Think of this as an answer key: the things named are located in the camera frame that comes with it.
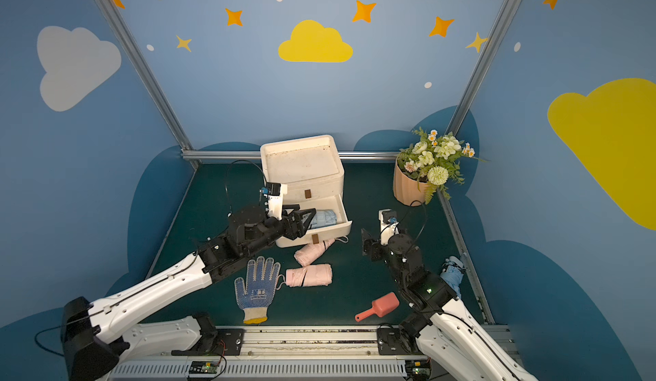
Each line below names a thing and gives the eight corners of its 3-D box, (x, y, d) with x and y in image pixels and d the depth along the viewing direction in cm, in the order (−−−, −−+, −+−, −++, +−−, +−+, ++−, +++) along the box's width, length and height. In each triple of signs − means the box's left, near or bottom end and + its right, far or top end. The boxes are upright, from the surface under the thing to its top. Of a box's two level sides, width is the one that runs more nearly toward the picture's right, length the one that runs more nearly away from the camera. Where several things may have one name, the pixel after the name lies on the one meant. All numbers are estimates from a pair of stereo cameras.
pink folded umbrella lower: (285, 287, 86) (284, 284, 83) (288, 267, 90) (286, 264, 88) (332, 287, 86) (332, 284, 84) (332, 267, 90) (332, 264, 88)
